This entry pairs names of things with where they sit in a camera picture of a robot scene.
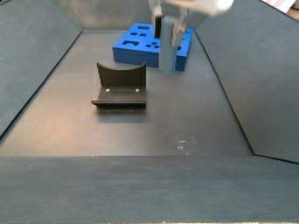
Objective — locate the black curved holder stand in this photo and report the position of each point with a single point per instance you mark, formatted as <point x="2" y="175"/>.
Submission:
<point x="122" y="87"/>

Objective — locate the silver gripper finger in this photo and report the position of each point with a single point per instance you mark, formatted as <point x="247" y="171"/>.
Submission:
<point x="157" y="12"/>
<point x="179" y="27"/>

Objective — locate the blue foam shape board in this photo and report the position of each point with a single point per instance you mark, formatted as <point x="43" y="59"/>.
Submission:
<point x="138" y="48"/>

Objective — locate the grey-blue oval cylinder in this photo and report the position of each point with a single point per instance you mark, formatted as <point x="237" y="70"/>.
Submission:
<point x="167" y="54"/>

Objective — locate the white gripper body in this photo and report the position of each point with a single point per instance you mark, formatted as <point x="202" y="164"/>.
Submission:
<point x="209" y="7"/>

